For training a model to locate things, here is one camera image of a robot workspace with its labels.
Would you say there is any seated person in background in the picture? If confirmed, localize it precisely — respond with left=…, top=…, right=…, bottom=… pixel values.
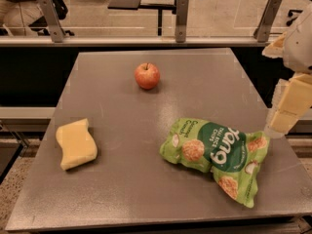
left=0, top=0, right=68, bottom=36

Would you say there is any green rice chip bag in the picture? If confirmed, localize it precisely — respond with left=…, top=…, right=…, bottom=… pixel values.
left=160, top=118, right=270, bottom=208

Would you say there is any middle metal bracket post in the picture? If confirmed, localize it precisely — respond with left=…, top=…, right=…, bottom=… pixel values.
left=175, top=0, right=189, bottom=43

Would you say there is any left metal bracket post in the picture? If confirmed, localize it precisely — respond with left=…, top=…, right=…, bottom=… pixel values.
left=38, top=0, right=64, bottom=43

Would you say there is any red apple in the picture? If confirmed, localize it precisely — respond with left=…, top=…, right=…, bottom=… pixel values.
left=135, top=62, right=160, bottom=90

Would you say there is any right metal bracket post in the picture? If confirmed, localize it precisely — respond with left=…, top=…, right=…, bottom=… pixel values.
left=253, top=0, right=283, bottom=43

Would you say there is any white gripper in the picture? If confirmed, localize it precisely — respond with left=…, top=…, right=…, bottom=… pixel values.
left=262, top=4, right=312, bottom=138

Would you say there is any yellow sponge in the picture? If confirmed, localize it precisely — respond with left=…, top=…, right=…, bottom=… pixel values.
left=56, top=118, right=98, bottom=171

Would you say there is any metal bracket post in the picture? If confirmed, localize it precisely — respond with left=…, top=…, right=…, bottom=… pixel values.
left=253, top=0, right=283, bottom=43
left=175, top=0, right=189, bottom=43
left=38, top=0, right=64, bottom=43

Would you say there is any metal rail ledge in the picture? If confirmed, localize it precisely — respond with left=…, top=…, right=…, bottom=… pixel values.
left=0, top=35, right=278, bottom=48

